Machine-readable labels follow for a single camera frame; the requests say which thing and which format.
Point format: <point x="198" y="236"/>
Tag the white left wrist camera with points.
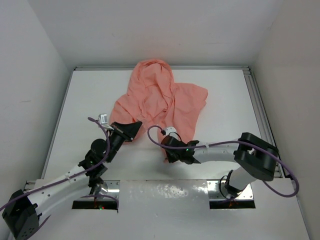
<point x="103" y="120"/>

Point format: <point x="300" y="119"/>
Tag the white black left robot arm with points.
<point x="27" y="211"/>

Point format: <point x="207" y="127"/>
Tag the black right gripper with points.
<point x="170" y="158"/>

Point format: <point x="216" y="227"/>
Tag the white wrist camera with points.
<point x="103" y="120"/>
<point x="170" y="131"/>

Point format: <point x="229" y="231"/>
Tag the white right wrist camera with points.
<point x="170" y="131"/>

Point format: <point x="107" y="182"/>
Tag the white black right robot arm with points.
<point x="256" y="158"/>

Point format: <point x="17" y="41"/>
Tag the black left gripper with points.
<point x="127" y="131"/>

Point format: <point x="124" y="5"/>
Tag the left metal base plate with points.
<point x="108" y="187"/>

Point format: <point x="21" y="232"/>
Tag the aluminium table edge rail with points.
<point x="160" y="201"/>

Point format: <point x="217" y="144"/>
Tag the pink hooded zip jacket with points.
<point x="154" y="98"/>

